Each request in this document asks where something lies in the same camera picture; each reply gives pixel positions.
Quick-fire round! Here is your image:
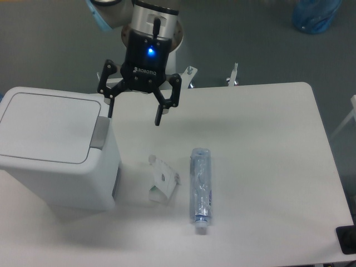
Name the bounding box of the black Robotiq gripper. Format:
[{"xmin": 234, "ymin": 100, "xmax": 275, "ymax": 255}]
[{"xmin": 97, "ymin": 29, "xmax": 182, "ymax": 126}]

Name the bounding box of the white push-button trash can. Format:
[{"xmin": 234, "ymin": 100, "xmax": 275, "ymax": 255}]
[{"xmin": 1, "ymin": 87, "xmax": 121, "ymax": 210}]

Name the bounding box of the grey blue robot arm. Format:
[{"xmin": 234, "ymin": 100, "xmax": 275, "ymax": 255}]
[{"xmin": 86, "ymin": 1, "xmax": 182, "ymax": 125}]

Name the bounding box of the crushed clear plastic bottle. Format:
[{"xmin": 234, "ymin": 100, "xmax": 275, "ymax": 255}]
[{"xmin": 190, "ymin": 147, "xmax": 212, "ymax": 235}]

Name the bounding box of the crumpled white paper carton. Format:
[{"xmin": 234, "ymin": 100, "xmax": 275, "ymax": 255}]
[{"xmin": 149, "ymin": 155, "xmax": 181, "ymax": 204}]

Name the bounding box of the blue plastic bag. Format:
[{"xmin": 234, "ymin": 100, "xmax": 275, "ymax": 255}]
[{"xmin": 291, "ymin": 0, "xmax": 343, "ymax": 34}]

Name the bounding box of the black device at table edge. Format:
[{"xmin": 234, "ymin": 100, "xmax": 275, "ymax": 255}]
[{"xmin": 336, "ymin": 225, "xmax": 355, "ymax": 255}]

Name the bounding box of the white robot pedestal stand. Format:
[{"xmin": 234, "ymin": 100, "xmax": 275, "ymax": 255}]
[{"xmin": 95, "ymin": 21, "xmax": 240, "ymax": 93}]

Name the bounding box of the white frame at right edge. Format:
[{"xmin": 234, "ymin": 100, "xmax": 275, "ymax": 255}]
[{"xmin": 331, "ymin": 95, "xmax": 355, "ymax": 139}]

